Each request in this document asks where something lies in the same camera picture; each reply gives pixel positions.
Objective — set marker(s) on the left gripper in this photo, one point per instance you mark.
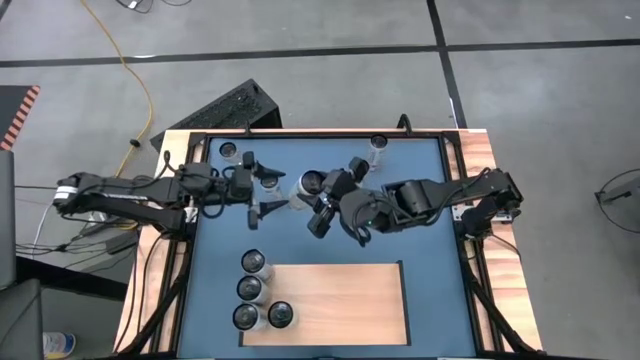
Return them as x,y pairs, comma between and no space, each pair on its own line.
240,184

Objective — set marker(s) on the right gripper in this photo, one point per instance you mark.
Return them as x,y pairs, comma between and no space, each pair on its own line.
362,210

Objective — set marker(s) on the white Celsius can blue band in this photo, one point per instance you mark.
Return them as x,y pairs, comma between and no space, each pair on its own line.
253,260

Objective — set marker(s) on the white Celsius can yellow band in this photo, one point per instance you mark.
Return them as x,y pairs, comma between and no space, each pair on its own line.
280,314

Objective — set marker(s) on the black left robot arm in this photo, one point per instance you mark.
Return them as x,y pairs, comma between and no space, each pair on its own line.
130,186

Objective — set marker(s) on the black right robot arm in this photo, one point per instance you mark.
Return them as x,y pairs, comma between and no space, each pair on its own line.
460,192

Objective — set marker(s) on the wooden shelf board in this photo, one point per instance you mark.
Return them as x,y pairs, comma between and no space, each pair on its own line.
350,310

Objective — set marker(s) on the silver mounting plate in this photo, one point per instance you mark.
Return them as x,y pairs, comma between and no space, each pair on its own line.
190,214
456,215

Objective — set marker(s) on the black perforated metal box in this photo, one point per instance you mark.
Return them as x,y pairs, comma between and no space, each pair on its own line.
225,107

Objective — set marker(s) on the blue table mat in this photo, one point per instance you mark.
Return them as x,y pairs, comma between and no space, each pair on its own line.
425,300

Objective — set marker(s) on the grey power adapter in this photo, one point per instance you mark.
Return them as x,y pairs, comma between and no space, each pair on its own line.
122,244

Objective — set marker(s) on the white power strip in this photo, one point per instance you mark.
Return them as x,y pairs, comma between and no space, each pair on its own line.
100,217

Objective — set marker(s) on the black table clamp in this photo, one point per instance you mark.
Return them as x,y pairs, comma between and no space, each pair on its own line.
510,215

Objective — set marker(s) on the black flat floor bar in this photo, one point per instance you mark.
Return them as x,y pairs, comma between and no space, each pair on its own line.
70,280

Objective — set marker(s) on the white plastic container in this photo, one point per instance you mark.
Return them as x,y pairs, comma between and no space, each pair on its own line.
59,344

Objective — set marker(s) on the black orange striped floor mat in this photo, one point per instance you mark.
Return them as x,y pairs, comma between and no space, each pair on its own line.
12,107

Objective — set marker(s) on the black table frame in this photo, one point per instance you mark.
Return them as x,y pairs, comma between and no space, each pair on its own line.
300,135

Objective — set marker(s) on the black diagonal frame strut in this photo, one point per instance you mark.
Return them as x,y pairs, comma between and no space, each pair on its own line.
156,310
500,310

